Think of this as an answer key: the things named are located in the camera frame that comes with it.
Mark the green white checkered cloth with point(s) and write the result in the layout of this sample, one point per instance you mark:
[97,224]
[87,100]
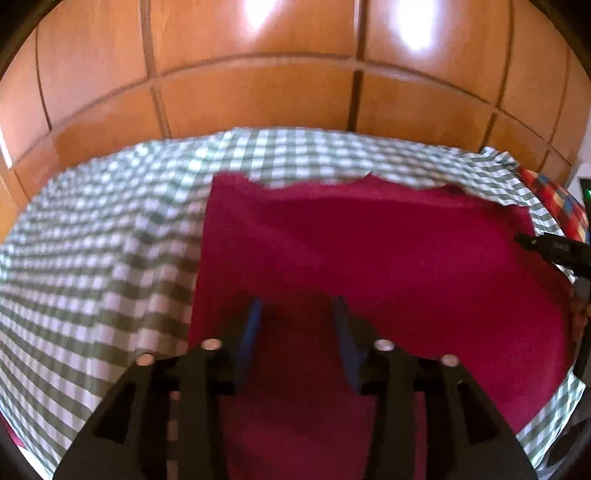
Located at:
[92,277]

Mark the colourful plaid cloth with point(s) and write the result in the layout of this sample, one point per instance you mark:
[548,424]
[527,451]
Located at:
[554,203]

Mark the wooden panelled wardrobe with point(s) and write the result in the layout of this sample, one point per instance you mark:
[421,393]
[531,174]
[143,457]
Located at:
[258,92]

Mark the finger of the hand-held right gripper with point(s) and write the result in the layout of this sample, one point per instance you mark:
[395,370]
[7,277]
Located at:
[549,248]

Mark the maroon embroidered shirt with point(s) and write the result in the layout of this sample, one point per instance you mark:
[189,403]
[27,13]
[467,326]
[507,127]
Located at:
[369,254]

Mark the dark device with green light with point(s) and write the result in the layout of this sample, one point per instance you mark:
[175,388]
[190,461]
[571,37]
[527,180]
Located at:
[585,190]

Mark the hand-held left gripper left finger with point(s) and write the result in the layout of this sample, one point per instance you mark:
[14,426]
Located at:
[251,332]

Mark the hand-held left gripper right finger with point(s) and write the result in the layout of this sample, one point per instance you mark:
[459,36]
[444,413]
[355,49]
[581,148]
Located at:
[348,341]

